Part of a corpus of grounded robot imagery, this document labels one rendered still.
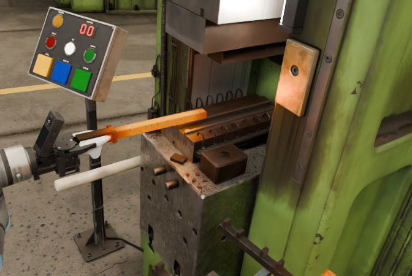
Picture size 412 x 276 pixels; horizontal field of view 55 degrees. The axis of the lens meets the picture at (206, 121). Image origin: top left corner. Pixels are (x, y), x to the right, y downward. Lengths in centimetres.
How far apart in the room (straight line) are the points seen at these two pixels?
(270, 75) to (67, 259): 135
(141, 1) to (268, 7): 509
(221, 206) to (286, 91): 40
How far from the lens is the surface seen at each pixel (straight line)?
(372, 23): 88
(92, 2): 606
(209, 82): 148
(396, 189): 140
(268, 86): 160
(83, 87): 151
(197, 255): 128
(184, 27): 113
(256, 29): 116
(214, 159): 115
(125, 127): 113
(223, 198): 118
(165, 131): 134
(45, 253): 226
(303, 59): 96
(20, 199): 259
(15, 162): 104
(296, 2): 95
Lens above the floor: 164
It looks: 30 degrees down
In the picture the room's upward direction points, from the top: 6 degrees clockwise
